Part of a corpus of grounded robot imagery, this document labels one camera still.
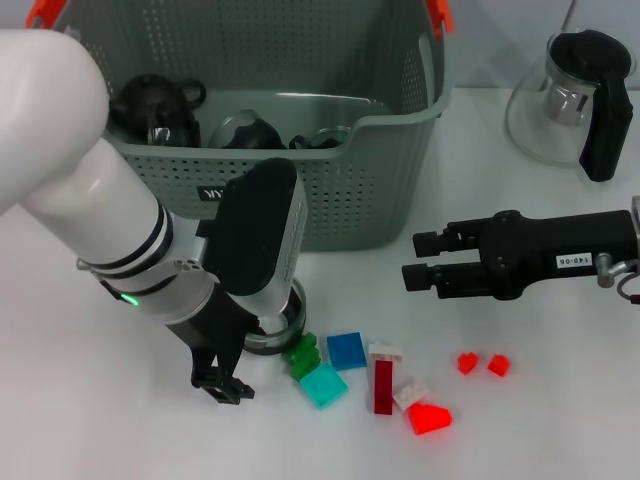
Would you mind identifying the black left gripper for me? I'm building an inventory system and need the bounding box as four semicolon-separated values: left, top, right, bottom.
164;287;256;405

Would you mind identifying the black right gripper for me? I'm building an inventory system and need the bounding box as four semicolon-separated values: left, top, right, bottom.
402;209;639;300

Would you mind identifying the green toy block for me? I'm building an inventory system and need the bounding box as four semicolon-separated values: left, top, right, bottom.
287;331;322;381

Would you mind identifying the grey perforated storage basket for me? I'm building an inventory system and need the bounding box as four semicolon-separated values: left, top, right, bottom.
62;0;457;254

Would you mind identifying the long white toy block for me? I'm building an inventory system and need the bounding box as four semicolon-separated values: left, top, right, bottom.
367;342;405;381

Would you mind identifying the teal square toy block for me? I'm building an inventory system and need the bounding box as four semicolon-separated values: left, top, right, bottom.
298;362;350;411

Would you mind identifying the blue square toy block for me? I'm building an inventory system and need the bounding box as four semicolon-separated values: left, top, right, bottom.
326;330;369;372

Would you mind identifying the small red cube block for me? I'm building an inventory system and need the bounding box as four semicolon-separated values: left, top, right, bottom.
487;353;512;378

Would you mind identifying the small white toy block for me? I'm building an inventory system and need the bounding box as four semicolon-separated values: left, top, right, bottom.
392;378;434;412

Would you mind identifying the dark red toy block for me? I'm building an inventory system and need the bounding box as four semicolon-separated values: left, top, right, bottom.
373;357;396;416

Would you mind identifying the large red toy block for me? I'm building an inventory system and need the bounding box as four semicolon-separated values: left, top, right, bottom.
403;401;454;437

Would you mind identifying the black clay teapot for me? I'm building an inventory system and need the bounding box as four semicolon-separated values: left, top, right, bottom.
107;73;207;146

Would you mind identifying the right gripper connector cable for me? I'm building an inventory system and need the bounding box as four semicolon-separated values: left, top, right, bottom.
597;252;640;305

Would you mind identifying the glass teapot black handle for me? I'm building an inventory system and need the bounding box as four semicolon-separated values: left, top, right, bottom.
503;28;636;182

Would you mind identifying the orange basket handle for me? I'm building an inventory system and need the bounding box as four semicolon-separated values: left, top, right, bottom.
423;0;455;39
25;0;64;29

